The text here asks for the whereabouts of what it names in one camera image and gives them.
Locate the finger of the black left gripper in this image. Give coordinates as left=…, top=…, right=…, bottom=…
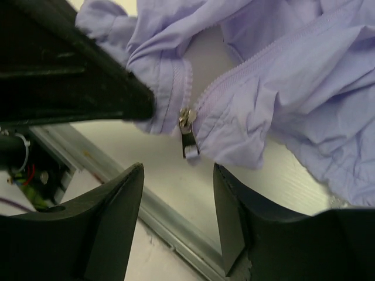
left=1, top=0, right=155, bottom=126

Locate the aluminium table front rail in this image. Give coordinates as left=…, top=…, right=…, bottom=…
left=30, top=125, right=224, bottom=280

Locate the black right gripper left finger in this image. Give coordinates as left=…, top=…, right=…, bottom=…
left=1, top=163, right=144, bottom=280

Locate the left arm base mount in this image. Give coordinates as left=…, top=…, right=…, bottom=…
left=1, top=129, right=77, bottom=215

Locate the lilac zip jacket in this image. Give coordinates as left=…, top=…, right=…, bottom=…
left=76, top=1, right=374, bottom=207

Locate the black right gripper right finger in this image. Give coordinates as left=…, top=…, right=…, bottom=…
left=213, top=165, right=374, bottom=280

